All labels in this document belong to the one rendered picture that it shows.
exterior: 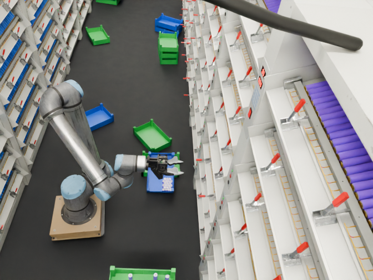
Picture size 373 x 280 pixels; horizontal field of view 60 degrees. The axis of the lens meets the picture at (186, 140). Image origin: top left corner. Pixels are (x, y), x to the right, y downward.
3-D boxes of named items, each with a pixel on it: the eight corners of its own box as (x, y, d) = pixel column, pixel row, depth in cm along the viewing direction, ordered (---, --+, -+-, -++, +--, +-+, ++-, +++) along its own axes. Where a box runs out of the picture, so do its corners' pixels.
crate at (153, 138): (132, 133, 285) (132, 126, 279) (151, 124, 295) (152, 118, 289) (152, 154, 270) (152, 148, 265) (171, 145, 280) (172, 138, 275)
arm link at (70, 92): (84, 189, 216) (43, 85, 176) (104, 174, 227) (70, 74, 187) (97, 197, 207) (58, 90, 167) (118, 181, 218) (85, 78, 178)
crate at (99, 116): (84, 134, 278) (82, 128, 273) (72, 121, 288) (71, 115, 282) (114, 121, 294) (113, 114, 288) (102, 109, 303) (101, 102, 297)
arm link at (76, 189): (59, 201, 206) (54, 183, 194) (81, 186, 216) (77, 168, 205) (74, 215, 199) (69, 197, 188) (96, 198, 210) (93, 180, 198)
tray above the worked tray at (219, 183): (218, 211, 160) (213, 197, 151) (208, 126, 202) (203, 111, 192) (260, 204, 157) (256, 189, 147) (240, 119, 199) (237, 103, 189)
